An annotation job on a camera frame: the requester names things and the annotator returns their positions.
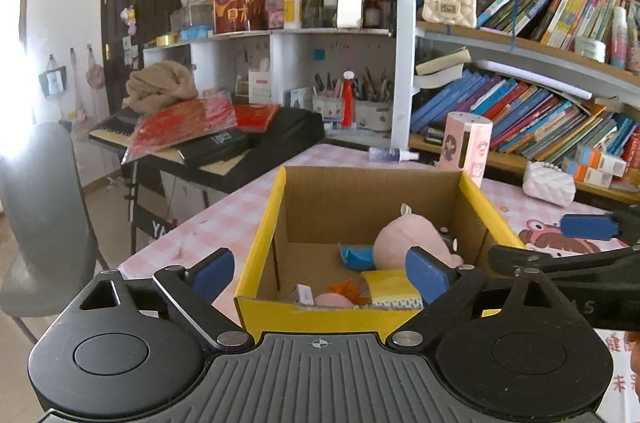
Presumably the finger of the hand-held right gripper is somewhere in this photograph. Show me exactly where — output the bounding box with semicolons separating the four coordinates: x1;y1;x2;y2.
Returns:
560;207;640;250
488;243;640;291

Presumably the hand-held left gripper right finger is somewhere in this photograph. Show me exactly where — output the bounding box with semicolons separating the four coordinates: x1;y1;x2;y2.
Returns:
386;247;576;348

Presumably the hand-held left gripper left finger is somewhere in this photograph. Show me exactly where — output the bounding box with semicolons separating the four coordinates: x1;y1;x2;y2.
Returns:
62;248;253;351

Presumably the large pink plush pig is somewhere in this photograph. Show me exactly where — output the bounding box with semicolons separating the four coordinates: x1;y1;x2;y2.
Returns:
372;203;466;274

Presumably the yellow sponge block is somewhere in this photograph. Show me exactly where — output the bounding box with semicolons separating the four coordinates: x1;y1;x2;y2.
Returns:
361;269;426;310

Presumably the small teal plastic toy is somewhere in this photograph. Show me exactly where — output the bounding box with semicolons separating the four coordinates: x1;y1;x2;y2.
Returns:
339;244;377;272

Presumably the yellow cardboard box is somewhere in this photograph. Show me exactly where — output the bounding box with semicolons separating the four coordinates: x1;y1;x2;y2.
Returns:
235;165;526;346

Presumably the small pink plush pig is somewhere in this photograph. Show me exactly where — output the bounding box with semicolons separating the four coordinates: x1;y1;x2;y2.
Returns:
312;278;371;308

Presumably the orange blue white box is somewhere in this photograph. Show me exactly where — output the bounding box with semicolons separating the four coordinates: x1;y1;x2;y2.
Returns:
574;147;629;178
561;158;613;188

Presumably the white quilted pouch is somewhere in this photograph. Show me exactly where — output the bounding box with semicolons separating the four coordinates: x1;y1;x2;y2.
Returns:
522;160;577;207

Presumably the black keyboard stand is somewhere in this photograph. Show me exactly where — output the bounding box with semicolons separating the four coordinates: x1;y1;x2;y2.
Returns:
125;163;211;254

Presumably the clear spray bottle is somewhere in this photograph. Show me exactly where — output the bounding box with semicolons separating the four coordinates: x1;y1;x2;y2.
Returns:
369;147;420;164

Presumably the long black box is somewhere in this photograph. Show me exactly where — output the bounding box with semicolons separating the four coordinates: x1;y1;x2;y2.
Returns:
177;130;251;166

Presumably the pink cylindrical container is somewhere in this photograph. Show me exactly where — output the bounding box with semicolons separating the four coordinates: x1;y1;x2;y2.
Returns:
440;112;493;188

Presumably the row of colourful books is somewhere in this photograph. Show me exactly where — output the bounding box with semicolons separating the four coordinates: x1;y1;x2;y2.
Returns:
410;70;631;158

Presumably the red plastic bag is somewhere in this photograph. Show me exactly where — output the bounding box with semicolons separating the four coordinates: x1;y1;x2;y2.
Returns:
121;98;239;164

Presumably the rolled white paper tube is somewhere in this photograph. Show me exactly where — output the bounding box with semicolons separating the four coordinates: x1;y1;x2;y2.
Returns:
475;59;594;100

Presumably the black electronic keyboard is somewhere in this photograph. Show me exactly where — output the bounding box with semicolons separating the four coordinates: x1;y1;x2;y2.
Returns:
89;105;326;194

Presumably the red folded paper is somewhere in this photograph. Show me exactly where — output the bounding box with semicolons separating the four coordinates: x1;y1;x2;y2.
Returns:
232;104;281;132

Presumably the white pen holder with pens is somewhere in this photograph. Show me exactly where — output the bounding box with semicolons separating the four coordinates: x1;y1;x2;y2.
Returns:
312;73;347;122
352;70;394;132

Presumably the grey chair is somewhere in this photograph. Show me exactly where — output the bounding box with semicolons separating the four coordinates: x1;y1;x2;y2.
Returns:
0;122;109;344

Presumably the white jar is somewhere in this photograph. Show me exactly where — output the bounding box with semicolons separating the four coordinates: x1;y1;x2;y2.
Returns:
575;37;607;64

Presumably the pastel striped bottle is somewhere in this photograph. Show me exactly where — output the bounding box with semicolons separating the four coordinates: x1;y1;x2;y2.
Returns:
611;6;629;72

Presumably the white red card box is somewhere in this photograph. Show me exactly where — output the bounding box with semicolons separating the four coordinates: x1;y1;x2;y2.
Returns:
248;72;274;104

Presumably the brown bundled cloth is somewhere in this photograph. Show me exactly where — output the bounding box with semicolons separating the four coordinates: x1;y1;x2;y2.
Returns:
122;60;200;116

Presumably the thick open book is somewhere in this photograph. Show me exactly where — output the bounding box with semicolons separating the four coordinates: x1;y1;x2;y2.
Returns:
415;48;474;90

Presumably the shelf row of picture books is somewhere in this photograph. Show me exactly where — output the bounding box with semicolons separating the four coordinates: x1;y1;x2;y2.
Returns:
475;0;631;54

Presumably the white bookshelf unit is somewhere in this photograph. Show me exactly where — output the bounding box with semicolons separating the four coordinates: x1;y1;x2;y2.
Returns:
142;0;640;204

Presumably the hanging tote bag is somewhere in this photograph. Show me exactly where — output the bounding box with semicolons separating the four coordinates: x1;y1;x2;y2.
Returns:
40;55;69;99

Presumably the cartoon figure paper lantern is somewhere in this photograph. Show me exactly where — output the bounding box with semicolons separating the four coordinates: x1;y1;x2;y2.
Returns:
210;0;269;35

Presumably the white bottle yellow label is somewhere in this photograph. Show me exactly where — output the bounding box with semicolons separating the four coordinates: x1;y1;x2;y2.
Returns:
283;0;304;30

